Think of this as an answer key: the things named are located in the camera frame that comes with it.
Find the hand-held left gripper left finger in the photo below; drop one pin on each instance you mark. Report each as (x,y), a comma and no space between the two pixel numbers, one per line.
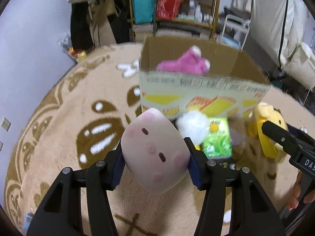
(118,170)

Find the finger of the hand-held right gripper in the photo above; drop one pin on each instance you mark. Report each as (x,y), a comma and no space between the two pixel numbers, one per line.
(292,130)
(278,134)

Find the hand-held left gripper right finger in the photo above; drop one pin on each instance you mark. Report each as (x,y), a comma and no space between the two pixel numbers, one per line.
(195,174)

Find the yellow plush toy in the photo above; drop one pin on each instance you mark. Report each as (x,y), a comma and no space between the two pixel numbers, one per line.
(264,113)

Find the pink pig face plush pillow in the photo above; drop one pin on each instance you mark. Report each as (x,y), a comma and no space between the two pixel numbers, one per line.
(155,152)

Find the printed cardboard box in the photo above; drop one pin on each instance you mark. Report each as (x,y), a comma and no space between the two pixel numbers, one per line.
(196,91)

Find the magenta plush toy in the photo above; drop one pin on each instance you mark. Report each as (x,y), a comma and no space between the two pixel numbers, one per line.
(187,62)

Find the person's right hand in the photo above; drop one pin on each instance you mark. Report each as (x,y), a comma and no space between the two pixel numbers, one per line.
(295,194)

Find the green tissue packet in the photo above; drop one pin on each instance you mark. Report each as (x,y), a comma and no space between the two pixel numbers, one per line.
(217,137)

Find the white fluffy plush toy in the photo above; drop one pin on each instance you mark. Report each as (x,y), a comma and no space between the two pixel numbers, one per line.
(193,125)

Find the beige printed fluffy rug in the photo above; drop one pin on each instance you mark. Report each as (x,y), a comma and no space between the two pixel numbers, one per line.
(64,132)

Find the white cushion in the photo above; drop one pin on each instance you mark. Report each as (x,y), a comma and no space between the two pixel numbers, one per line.
(300,64)

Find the white curtain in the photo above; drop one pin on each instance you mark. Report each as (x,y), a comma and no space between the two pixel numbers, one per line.
(275,12)

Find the beige hanging coat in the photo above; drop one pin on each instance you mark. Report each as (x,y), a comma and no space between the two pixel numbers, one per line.
(102,27)

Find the row of white bottles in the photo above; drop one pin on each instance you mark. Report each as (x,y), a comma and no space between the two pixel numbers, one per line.
(196,12)

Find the black hanging garment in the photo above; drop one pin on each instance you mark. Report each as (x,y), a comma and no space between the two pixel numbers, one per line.
(120,22)

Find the black hanging coat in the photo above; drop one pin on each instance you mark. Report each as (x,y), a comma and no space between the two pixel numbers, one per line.
(80,27)

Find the wooden shelving unit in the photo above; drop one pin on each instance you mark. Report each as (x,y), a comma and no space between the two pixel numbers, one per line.
(172,22)

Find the teal bag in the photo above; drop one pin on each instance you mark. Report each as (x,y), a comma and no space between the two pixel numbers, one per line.
(142,5)

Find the red patterned bag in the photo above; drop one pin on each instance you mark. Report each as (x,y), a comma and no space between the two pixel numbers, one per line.
(169,3)

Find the wall socket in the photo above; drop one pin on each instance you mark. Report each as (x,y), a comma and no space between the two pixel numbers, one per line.
(6,124)

